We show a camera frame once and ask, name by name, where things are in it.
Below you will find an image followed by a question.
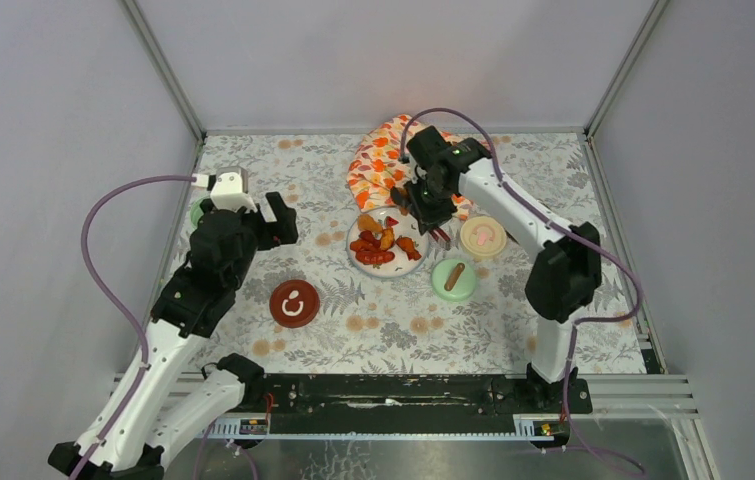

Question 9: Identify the red glazed chicken piece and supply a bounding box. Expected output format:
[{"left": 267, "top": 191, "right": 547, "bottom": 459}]
[{"left": 349, "top": 239, "right": 379, "bottom": 253}]

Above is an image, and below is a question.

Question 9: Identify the breaded fried chicken piece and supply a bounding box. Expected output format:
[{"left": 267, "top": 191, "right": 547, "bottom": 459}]
[{"left": 356, "top": 213, "right": 383, "bottom": 234}]

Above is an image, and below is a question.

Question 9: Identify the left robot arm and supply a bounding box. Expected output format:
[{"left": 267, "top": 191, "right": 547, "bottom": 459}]
[{"left": 48, "top": 192, "right": 298, "bottom": 479}]

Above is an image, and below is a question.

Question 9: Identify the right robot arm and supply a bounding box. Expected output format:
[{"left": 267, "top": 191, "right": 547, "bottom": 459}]
[{"left": 391, "top": 127, "right": 602, "bottom": 412}]

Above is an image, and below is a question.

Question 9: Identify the green container cup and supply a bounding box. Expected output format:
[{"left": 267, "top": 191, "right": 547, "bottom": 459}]
[{"left": 189, "top": 197, "right": 211, "bottom": 228}]

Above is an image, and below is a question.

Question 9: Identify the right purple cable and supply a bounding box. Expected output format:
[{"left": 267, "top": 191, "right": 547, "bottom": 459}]
[{"left": 400, "top": 107, "right": 647, "bottom": 478}]

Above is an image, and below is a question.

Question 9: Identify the cream lid pink handle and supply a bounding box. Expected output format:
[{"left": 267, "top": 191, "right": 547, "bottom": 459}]
[{"left": 459, "top": 216, "right": 508, "bottom": 260}]

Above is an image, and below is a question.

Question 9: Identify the glazed chicken wing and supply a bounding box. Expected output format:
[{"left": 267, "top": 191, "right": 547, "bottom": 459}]
[{"left": 395, "top": 236, "right": 422, "bottom": 261}]

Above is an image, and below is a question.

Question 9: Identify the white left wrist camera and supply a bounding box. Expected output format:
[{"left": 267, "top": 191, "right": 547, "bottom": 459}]
[{"left": 208, "top": 166, "right": 257, "bottom": 212}]

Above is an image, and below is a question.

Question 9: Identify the white plate blue rim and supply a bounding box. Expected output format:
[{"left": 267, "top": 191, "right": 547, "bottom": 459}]
[{"left": 347, "top": 206, "right": 433, "bottom": 279}]

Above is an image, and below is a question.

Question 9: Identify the green lid brown handle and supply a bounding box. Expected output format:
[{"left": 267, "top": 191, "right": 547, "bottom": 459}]
[{"left": 430, "top": 258, "right": 478, "bottom": 302}]

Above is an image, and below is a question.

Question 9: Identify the red sausage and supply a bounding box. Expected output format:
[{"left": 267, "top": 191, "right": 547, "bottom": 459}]
[{"left": 355, "top": 250, "right": 395, "bottom": 265}]

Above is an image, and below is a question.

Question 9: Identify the red brown round lid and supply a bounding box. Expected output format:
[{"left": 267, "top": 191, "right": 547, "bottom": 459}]
[{"left": 268, "top": 279, "right": 320, "bottom": 329}]

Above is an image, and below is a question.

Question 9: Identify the floral tablecloth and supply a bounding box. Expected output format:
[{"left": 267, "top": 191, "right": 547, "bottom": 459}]
[{"left": 168, "top": 132, "right": 649, "bottom": 376}]

